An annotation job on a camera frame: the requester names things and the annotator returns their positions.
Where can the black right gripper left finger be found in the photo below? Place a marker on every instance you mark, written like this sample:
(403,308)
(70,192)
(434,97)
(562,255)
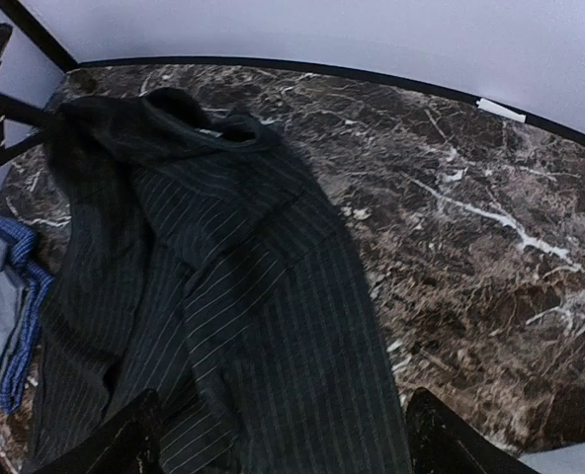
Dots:
(128,443)

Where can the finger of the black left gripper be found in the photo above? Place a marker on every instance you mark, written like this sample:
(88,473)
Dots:
(28,143)
(16,110)

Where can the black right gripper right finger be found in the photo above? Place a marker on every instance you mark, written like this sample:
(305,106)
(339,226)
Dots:
(441,442)

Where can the black pinstriped long sleeve shirt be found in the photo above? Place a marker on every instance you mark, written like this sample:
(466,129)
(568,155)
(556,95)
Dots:
(206,263)

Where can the folded blue checked shirt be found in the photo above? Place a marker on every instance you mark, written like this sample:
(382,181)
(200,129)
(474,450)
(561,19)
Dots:
(34,284)

